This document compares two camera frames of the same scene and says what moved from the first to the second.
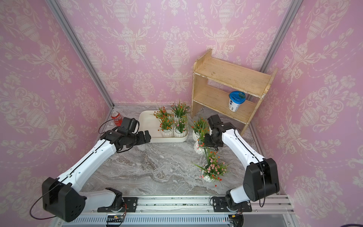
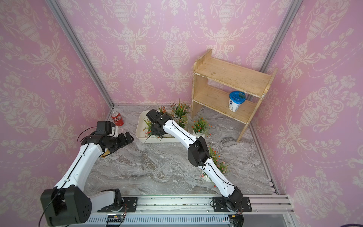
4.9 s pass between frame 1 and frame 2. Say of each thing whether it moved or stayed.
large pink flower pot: stayed
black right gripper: moved
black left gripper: moved
